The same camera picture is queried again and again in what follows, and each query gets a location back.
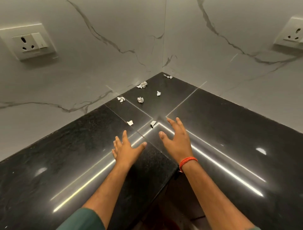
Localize person's left forearm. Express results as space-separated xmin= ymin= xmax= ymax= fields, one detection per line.
xmin=81 ymin=163 xmax=132 ymax=229

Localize person's left hand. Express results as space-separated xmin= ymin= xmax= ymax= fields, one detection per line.
xmin=111 ymin=130 xmax=148 ymax=170

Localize white wall socket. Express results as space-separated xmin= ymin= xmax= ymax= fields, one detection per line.
xmin=0 ymin=23 xmax=57 ymax=62
xmin=273 ymin=15 xmax=303 ymax=50

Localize person's right forearm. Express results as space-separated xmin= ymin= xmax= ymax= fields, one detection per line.
xmin=182 ymin=161 xmax=255 ymax=230

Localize green shirt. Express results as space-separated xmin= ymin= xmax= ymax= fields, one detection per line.
xmin=56 ymin=208 xmax=261 ymax=230

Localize person's right hand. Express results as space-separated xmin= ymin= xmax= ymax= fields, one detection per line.
xmin=158 ymin=117 xmax=194 ymax=165

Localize white paper scraps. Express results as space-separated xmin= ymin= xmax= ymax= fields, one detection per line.
xmin=116 ymin=74 xmax=173 ymax=129

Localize orange thread wristband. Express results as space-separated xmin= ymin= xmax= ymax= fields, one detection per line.
xmin=178 ymin=156 xmax=198 ymax=173

